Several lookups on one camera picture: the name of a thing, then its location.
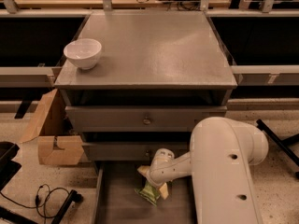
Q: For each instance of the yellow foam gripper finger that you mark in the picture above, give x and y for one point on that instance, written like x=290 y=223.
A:
x=163 y=190
x=144 y=170

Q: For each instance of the green jalapeno chip bag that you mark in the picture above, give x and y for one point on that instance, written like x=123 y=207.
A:
x=149 y=193

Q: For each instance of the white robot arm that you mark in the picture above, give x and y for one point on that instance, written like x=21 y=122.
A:
x=221 y=153

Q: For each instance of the grey open bottom drawer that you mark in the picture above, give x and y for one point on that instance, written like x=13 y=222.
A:
x=116 y=201

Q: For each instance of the grey middle drawer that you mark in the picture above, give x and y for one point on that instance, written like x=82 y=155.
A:
x=130 y=151

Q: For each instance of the grey top drawer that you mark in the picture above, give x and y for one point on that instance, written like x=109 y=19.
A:
x=87 y=119

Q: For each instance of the grey drawer cabinet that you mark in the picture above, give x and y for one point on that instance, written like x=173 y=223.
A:
x=159 y=74

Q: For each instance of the cardboard box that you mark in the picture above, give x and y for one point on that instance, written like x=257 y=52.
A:
x=48 y=127

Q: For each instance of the black stand leg right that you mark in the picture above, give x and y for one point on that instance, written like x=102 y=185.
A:
x=286 y=153

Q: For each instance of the white ceramic bowl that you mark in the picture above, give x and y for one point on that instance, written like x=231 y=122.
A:
x=83 y=53

